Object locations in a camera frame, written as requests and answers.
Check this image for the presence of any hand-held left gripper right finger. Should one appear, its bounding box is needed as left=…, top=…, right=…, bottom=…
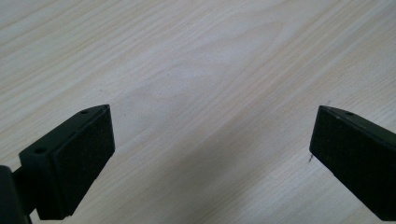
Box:
left=308, top=105, right=396, bottom=222

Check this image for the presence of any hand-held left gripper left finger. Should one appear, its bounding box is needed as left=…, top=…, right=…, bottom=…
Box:
left=12, top=104, right=116, bottom=221

